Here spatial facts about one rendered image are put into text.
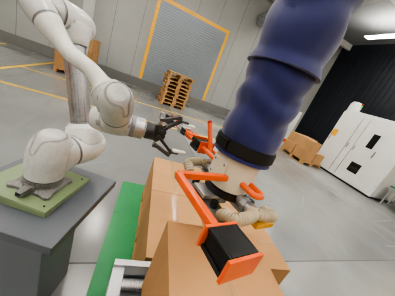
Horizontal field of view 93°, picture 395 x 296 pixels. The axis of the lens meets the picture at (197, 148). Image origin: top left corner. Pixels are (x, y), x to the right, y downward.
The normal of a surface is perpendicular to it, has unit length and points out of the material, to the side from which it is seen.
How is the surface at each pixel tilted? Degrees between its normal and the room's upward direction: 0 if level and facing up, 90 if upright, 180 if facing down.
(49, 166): 89
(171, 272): 0
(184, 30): 90
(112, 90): 57
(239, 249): 2
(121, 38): 90
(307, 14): 76
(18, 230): 0
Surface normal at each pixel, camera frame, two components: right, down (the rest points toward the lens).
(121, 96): 0.49, -0.11
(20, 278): -0.07, 0.33
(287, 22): -0.56, -0.04
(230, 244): 0.36, -0.88
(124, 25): 0.25, 0.43
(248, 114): -0.32, -0.15
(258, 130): 0.07, 0.13
